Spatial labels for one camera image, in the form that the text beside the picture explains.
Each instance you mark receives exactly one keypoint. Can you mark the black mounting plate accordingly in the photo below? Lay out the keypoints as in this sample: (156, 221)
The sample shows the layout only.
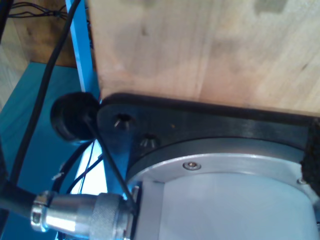
(200, 125)

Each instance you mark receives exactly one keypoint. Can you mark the black round knob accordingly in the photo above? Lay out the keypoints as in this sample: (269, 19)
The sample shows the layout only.
(70, 117)

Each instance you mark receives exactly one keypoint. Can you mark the blue bench frame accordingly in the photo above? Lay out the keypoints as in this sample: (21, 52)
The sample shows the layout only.
(25, 112)

